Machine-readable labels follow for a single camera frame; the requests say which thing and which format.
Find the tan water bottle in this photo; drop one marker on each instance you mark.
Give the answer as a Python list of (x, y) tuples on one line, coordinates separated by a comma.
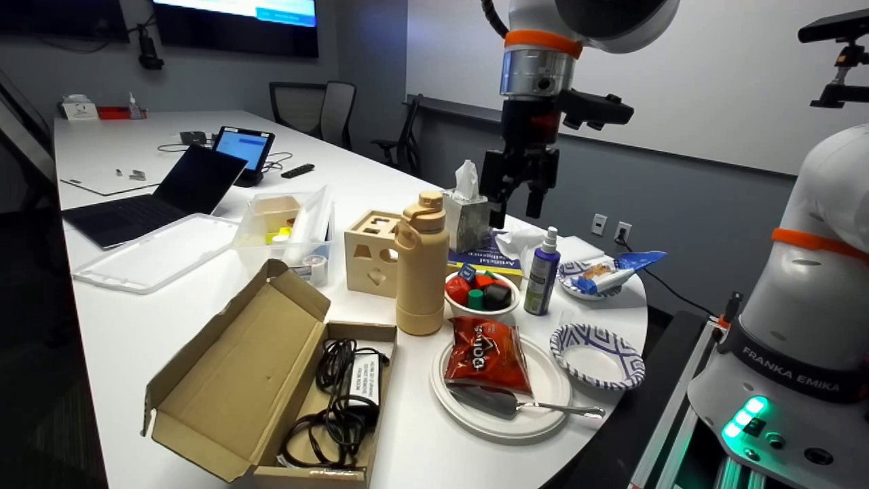
[(421, 280)]

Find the wooden shape sorter box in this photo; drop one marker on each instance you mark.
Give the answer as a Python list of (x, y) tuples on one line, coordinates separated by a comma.
[(369, 259)]

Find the wall television screen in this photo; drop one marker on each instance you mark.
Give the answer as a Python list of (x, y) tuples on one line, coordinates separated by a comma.
[(234, 23)]

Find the white wall outlet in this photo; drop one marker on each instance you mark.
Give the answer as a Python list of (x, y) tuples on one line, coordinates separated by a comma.
[(622, 231), (599, 223)]

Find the small white box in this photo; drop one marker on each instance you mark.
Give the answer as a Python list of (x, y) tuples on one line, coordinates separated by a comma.
[(80, 110)]

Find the grey tissue box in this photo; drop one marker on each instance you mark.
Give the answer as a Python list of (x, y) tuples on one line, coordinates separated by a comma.
[(464, 219)]

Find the black marker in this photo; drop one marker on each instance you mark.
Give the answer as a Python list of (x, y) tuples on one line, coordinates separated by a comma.
[(296, 170)]

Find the black laptop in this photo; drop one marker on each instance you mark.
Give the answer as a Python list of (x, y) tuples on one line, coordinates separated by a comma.
[(152, 213)]

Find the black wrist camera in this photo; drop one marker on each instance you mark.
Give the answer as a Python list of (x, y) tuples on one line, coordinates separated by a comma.
[(599, 110)]

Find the tablet on stand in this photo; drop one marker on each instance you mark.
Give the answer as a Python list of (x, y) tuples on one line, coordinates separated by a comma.
[(243, 151)]

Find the black cylinder block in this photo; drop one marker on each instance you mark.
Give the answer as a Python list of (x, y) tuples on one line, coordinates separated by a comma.
[(498, 293)]

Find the clear plastic container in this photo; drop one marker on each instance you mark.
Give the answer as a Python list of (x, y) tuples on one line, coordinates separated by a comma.
[(280, 227)]

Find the dark office chair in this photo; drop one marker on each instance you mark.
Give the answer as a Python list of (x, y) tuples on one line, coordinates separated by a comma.
[(402, 138), (341, 113), (296, 110)]

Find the spray bottle with blue label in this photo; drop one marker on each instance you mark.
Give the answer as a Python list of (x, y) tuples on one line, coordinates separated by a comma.
[(542, 280)]

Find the silver spoon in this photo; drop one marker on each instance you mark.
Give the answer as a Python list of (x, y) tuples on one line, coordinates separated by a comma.
[(492, 401)]

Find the white bowl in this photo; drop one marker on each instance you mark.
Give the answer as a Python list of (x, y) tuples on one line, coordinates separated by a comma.
[(458, 310)]

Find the red Doritos chip bag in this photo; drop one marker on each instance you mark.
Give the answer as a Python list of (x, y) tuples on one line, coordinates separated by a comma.
[(485, 357)]

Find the open cardboard box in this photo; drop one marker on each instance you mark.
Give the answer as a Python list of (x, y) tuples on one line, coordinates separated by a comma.
[(234, 388)]

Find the blue pretzel snack bag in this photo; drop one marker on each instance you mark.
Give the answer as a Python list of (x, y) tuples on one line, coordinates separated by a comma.
[(626, 266)]

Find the blue and yellow book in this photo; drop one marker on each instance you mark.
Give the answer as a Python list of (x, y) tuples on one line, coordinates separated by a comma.
[(485, 254)]

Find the black camera on tripod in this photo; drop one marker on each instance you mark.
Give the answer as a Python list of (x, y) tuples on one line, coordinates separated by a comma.
[(151, 45)]

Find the blue patterned paper plate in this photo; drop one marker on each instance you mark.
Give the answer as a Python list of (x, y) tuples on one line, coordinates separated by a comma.
[(578, 292), (599, 357)]

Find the black camera on mount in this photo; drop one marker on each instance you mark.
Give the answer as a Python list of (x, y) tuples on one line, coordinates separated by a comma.
[(838, 37)]

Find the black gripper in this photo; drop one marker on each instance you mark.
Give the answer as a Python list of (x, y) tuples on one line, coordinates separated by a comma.
[(523, 157)]

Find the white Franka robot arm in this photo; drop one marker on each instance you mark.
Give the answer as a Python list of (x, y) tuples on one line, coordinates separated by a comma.
[(816, 273)]

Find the clear plastic lid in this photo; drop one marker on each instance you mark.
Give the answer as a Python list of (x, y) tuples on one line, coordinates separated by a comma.
[(152, 259)]

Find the crumpled white tissue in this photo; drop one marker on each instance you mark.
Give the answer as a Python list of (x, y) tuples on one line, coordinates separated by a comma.
[(531, 243)]

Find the plain white plate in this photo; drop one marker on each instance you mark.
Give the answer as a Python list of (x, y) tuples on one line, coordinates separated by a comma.
[(543, 375)]

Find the black pouch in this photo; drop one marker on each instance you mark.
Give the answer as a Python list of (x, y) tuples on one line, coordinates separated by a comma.
[(194, 136)]

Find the small red item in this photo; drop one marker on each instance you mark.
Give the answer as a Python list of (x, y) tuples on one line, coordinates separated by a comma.
[(122, 113)]

